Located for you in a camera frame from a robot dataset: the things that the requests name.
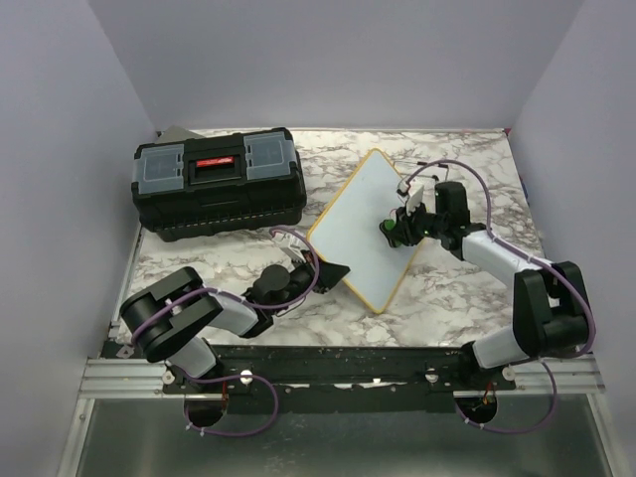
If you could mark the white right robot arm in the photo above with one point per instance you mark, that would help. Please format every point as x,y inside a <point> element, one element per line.
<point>550,309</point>

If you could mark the black wire whiteboard stand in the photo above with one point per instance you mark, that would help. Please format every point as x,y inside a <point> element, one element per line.
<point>431,175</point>

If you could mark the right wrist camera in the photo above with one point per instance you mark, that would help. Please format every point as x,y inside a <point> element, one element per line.
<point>412,195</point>

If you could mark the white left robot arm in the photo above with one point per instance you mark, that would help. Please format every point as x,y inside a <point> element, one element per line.
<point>165,319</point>

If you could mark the yellow framed whiteboard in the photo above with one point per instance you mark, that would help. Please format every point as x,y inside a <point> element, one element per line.
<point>348,232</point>

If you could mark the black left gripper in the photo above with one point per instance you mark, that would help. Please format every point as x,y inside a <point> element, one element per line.
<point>329,274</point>

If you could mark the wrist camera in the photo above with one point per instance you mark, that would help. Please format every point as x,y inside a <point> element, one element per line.
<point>412,195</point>
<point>295,249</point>

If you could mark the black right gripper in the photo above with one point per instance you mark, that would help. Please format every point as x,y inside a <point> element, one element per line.
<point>403,227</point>

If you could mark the black plastic toolbox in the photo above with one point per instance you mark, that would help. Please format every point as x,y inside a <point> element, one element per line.
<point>200,187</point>

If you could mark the green whiteboard eraser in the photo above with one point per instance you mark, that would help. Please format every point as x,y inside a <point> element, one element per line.
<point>388,229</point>

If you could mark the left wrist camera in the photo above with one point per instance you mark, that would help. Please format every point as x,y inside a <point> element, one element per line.
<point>295,249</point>

